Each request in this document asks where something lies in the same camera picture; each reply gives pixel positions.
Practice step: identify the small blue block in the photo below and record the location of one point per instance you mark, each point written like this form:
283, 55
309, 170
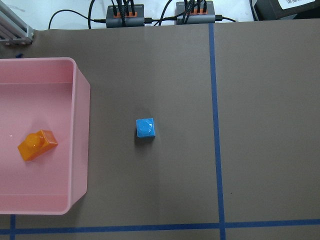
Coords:
145, 128

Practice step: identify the orange block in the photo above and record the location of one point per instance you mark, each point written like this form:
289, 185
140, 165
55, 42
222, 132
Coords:
36, 144

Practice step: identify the pink plastic box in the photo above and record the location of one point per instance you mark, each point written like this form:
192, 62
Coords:
43, 94

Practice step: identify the left grey usb hub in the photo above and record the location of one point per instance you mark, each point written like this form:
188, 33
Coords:
130, 19

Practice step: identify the black power adapter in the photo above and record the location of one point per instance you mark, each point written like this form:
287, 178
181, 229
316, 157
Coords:
269, 10

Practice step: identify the aluminium frame post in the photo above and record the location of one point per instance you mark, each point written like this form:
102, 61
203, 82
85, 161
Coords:
13, 30

